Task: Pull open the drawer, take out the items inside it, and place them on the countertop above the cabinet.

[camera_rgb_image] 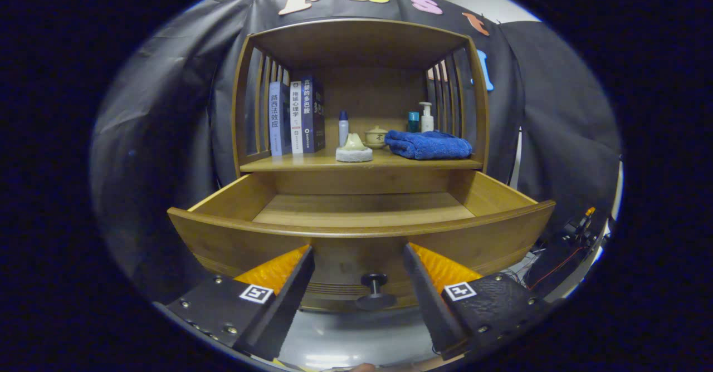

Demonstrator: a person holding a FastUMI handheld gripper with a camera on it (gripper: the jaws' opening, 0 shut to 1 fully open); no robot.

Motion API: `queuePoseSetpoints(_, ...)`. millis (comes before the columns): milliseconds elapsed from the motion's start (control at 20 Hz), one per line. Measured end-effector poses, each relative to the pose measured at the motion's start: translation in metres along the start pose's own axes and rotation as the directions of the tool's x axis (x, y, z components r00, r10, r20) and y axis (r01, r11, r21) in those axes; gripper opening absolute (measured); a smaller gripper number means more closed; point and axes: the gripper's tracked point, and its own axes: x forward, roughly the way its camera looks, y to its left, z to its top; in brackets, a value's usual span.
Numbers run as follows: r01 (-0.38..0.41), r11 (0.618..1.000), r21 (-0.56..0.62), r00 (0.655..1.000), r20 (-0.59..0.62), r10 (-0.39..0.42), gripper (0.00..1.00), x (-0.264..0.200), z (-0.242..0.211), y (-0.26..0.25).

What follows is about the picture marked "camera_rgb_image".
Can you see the white pump bottle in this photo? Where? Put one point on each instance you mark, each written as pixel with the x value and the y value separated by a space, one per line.
pixel 427 121

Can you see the black and orange device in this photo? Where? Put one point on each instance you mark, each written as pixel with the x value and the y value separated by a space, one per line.
pixel 582 227

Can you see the wooden drawer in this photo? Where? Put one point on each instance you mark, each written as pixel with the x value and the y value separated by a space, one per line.
pixel 362 207

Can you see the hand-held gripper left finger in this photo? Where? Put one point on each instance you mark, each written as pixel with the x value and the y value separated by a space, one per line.
pixel 278 311

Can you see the black drawer knob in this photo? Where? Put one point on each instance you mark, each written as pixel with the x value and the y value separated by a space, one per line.
pixel 376 299

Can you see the light blue book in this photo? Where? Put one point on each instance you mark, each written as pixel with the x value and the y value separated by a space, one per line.
pixel 275 118

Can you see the teal bottle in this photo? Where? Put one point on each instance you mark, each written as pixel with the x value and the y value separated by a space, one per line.
pixel 413 122

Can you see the beige lidded teacup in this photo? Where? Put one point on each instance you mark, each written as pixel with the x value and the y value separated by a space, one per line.
pixel 376 138

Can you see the wooden countertop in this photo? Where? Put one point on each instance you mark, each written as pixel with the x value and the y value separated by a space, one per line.
pixel 312 163

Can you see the blue folded towel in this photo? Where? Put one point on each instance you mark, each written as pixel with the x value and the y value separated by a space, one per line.
pixel 429 145

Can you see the white upright object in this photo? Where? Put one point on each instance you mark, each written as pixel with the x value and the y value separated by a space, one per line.
pixel 617 194

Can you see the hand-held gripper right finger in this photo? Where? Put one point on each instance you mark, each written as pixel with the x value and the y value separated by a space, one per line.
pixel 431 311

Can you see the dark blue book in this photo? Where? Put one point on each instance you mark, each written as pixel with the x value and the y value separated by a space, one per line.
pixel 313 113

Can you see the white bottle with blue cap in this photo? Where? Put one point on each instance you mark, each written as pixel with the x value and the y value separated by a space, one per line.
pixel 343 130

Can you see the wooden cabinet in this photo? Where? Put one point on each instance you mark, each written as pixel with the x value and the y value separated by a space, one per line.
pixel 356 43

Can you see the white book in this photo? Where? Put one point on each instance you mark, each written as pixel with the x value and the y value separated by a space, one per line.
pixel 296 118

